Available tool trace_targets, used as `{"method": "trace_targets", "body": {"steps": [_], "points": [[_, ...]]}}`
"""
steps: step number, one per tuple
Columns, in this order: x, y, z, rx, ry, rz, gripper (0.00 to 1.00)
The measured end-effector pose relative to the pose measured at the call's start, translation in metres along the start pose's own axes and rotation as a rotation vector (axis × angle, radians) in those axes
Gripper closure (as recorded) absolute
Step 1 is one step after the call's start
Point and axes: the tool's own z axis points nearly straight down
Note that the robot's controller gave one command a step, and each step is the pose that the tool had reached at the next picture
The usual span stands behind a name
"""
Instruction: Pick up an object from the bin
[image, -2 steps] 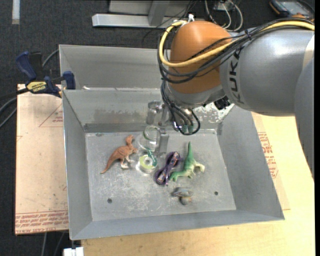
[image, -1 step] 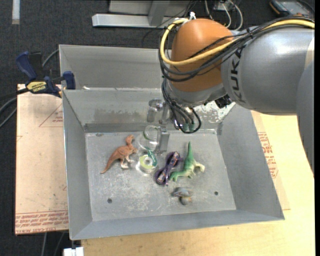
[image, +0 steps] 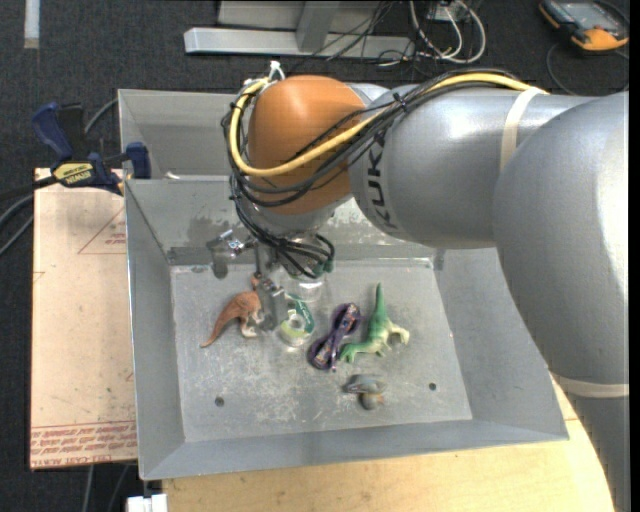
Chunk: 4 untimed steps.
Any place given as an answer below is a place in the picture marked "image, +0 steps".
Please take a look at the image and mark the clear plastic cup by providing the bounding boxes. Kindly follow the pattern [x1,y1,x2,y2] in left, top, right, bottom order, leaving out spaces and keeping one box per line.
[296,277,327,307]

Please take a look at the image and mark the brown cardboard board red print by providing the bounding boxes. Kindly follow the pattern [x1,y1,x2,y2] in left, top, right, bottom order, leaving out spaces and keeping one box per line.
[29,167,139,472]

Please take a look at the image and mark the green and white ring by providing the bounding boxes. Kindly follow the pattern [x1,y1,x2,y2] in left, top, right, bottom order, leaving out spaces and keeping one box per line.
[278,293,316,347]

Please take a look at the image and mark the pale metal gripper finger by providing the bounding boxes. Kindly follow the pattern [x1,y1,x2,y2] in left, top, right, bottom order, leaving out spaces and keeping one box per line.
[273,286,291,330]
[256,279,276,332]

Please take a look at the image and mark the green toy dinosaur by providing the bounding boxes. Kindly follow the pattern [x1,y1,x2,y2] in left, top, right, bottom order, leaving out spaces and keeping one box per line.
[339,282,412,365]

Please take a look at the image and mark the brown toy dinosaur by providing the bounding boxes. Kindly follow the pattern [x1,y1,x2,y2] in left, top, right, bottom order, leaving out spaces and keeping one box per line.
[199,277,265,349]

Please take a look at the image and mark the grey metal bin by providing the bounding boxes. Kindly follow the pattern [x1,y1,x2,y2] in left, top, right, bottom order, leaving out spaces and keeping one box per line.
[117,88,569,482]

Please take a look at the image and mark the purple sunglasses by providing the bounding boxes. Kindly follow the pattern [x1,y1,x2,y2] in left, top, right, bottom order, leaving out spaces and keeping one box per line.
[306,301,363,373]

